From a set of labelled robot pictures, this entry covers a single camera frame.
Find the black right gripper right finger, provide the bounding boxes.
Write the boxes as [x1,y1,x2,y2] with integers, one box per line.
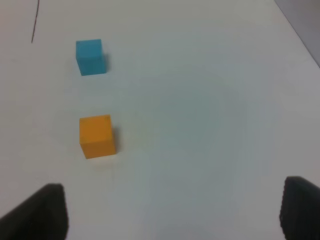
[279,176,320,240]

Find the orange cube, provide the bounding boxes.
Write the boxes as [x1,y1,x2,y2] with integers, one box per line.
[79,115,117,159]

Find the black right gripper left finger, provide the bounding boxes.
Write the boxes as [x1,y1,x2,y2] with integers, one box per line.
[0,183,69,240]

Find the blue cube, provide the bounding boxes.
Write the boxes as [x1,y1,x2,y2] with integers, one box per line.
[75,39,107,76]

